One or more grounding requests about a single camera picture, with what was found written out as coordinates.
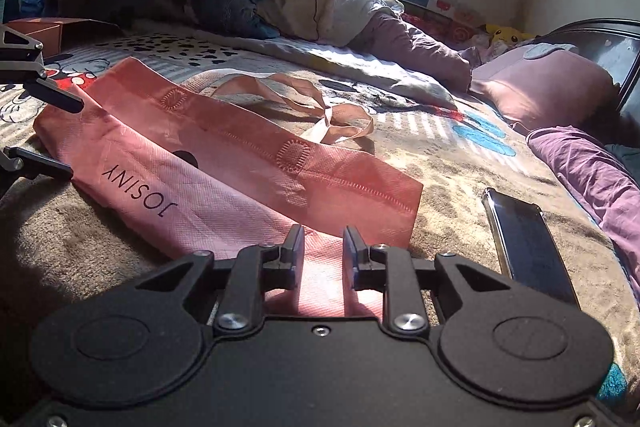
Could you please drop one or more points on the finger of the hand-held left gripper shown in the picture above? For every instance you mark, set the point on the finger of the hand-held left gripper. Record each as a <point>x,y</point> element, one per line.
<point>55,97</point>
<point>40,163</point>

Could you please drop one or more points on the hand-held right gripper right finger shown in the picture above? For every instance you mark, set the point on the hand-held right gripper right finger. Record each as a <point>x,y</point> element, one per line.
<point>350,257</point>

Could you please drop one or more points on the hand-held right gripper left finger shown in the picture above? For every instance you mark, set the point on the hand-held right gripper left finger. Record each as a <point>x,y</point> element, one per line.
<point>298,257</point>

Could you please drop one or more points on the pink shopping bag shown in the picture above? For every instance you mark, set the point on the pink shopping bag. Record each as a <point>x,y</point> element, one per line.
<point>235,187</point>

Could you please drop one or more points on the orange cardboard box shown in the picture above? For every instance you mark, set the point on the orange cardboard box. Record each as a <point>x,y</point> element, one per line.
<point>40,32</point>

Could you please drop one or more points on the printed cartoon blanket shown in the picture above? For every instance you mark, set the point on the printed cartoon blanket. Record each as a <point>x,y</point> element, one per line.
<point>460,167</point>

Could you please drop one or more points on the black smartphone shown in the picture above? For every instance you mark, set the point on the black smartphone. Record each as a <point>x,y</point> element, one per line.
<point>530,247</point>

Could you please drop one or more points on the white patterned sheet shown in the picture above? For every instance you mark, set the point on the white patterned sheet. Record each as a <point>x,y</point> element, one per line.
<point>360,67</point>

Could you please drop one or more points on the dark blue clothing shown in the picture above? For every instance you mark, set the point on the dark blue clothing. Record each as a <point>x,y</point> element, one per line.
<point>220,2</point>

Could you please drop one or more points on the mauve quilt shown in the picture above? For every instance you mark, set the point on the mauve quilt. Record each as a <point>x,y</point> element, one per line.
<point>415,52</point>

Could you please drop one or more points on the purple pillow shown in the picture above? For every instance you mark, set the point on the purple pillow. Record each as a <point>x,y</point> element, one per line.
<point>585,177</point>

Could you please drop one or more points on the pink pillow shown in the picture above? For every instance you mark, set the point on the pink pillow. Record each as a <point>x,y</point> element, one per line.
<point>545,87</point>

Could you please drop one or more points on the yellow plush toy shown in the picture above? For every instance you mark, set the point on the yellow plush toy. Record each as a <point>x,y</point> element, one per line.
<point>507,34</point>

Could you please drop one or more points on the grey cloth patch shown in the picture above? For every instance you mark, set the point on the grey cloth patch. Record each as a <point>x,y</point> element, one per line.
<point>550,49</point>

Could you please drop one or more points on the green cloth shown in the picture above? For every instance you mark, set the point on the green cloth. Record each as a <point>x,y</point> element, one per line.
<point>625,159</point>

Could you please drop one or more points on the dark wooden headboard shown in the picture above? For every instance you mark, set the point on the dark wooden headboard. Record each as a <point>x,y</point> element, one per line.
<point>600,47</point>

